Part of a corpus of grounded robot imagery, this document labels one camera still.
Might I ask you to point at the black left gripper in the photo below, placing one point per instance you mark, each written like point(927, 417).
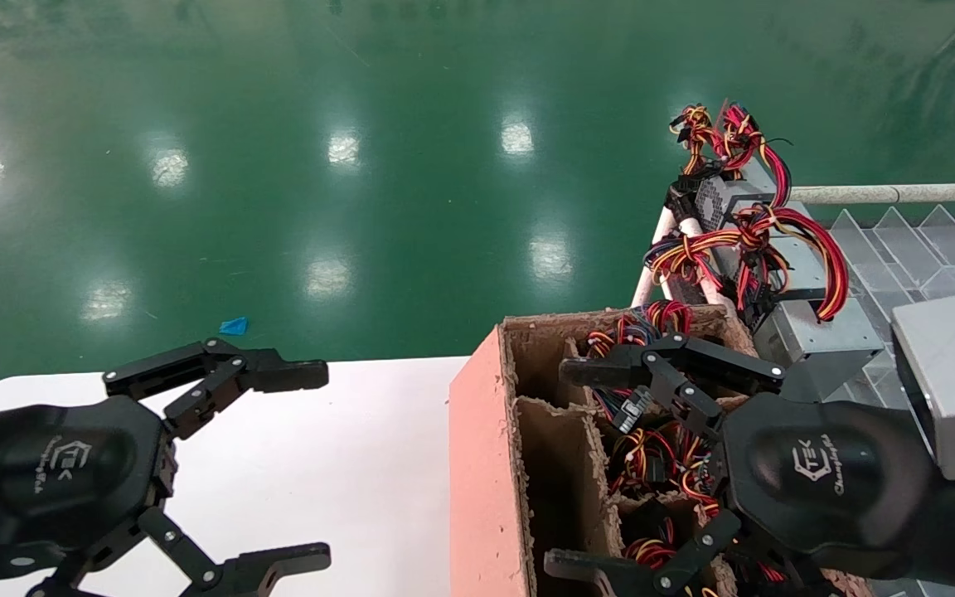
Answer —
point(55, 481)

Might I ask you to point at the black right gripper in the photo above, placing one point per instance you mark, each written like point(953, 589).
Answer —
point(826, 481)

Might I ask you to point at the blue scrap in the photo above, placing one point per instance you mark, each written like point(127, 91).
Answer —
point(234, 327)

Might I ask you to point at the cardboard box with dividers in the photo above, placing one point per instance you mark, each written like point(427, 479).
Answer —
point(486, 464)

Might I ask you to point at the black pipe joint clamp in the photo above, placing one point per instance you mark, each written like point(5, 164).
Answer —
point(681, 199)

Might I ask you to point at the clear acrylic divider rack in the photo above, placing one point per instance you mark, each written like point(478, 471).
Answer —
point(925, 249)

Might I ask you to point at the long white rack pipe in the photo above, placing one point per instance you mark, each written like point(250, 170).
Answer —
point(900, 194)

